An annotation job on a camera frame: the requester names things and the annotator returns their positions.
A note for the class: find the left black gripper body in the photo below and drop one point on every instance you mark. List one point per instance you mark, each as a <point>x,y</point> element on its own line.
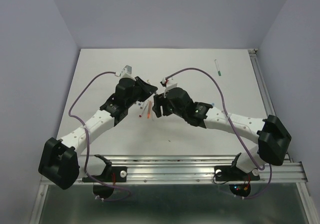
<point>130,101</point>

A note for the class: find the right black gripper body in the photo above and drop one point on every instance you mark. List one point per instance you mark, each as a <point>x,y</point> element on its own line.
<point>168,108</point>

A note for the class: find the orange highlighter pen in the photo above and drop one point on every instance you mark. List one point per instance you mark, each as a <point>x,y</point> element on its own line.
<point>149,109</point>

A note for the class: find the red capped marker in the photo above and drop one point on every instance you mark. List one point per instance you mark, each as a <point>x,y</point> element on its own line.
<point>144,108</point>

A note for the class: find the green capped marker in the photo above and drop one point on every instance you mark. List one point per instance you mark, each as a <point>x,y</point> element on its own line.
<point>217,67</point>

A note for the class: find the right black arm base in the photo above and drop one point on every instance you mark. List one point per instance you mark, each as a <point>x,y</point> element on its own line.
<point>226,173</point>

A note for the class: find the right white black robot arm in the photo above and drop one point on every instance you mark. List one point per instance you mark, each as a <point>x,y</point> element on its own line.
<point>269,135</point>

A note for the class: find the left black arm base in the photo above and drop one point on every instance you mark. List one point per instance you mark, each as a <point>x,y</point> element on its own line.
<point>104,170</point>

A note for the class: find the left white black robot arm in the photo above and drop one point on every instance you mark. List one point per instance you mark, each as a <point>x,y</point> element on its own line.
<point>59,159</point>

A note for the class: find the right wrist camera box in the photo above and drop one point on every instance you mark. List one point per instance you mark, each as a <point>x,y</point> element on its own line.
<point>168,84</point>

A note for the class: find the right side aluminium rail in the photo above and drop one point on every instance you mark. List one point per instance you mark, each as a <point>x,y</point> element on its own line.
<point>267,102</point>

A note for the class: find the aluminium rail frame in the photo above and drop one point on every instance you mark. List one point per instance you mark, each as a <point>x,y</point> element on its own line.
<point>180,189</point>

